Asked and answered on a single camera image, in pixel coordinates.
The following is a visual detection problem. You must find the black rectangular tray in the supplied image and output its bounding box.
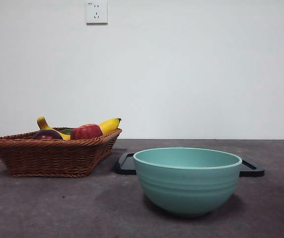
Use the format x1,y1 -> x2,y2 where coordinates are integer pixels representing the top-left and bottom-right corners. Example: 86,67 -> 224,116
114,152 -> 266,178

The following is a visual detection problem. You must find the yellow banana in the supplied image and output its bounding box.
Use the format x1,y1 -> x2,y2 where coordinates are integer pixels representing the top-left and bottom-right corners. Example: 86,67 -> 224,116
37,116 -> 122,140

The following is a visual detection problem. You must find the red bell pepper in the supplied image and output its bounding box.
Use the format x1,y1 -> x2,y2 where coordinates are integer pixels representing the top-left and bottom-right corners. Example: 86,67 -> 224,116
70,123 -> 104,140

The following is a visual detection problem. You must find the brown wicker basket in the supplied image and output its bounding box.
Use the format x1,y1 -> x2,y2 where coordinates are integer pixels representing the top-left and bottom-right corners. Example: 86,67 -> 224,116
0,127 -> 122,178

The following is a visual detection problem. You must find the teal ribbed bowl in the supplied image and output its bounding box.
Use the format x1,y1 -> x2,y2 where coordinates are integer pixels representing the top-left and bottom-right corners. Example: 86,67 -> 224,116
133,147 -> 243,218

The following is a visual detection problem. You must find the white wall socket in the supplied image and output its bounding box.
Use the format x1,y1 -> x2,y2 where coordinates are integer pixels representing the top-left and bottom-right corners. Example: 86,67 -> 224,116
86,1 -> 108,25

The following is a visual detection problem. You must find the dark red plum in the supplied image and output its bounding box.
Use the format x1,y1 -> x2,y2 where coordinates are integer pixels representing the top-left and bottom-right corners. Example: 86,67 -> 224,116
31,128 -> 63,140

